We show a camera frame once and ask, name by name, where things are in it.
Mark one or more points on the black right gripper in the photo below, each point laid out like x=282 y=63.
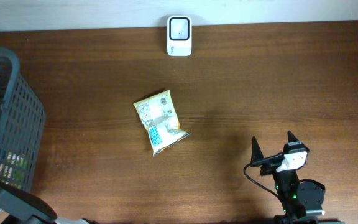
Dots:
x=272 y=159

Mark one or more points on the green snack bag in basket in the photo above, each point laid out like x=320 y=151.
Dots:
x=15 y=170

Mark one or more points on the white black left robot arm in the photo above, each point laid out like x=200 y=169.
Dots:
x=23 y=207

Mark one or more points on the grey plastic mesh basket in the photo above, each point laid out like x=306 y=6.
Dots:
x=22 y=115

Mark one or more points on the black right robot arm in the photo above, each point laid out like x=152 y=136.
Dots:
x=301 y=199

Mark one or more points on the yellow snack bag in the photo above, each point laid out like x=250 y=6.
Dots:
x=160 y=120

